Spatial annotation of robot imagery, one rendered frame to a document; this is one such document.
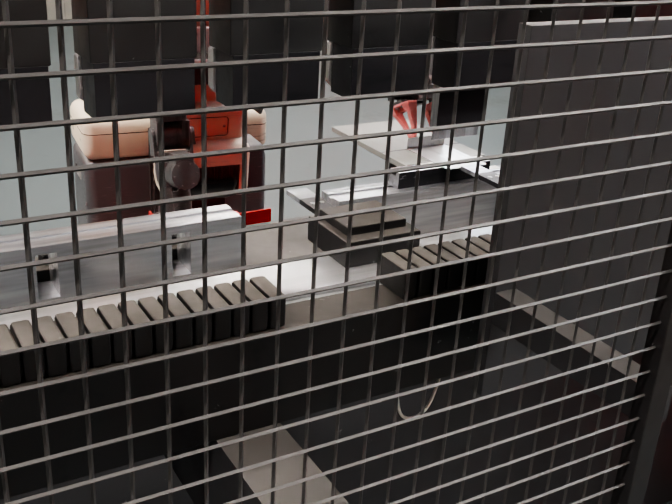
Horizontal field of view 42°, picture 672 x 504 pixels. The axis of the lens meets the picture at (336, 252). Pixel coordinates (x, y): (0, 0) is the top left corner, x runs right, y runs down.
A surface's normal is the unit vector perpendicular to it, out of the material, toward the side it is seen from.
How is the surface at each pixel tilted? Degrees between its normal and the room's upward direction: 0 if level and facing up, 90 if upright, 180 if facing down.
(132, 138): 90
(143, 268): 90
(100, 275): 90
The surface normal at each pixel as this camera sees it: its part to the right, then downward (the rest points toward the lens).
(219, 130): 0.40, 0.51
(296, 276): 0.05, -0.92
